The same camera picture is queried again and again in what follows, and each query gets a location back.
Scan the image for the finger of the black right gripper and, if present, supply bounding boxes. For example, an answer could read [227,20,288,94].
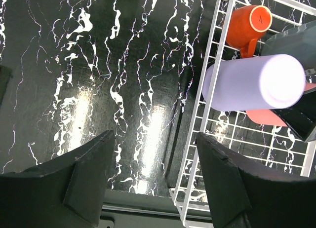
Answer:
[272,90,316,142]

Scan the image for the white wire dish rack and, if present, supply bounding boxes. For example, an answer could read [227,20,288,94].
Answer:
[169,0,316,228]

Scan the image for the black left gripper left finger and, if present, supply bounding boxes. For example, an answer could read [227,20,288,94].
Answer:
[0,130,115,228]

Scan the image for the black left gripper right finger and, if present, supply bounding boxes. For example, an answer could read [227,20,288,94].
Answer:
[196,132,316,228]

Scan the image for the orange ceramic mug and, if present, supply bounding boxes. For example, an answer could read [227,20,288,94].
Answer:
[226,5,273,58]

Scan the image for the lilac plastic cup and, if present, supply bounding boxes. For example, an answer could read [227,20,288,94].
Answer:
[211,54,306,112]

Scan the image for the grey faceted mug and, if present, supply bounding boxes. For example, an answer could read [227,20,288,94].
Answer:
[261,21,316,70]

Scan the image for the pink plastic cup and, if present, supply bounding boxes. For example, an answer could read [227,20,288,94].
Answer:
[246,83,316,126]

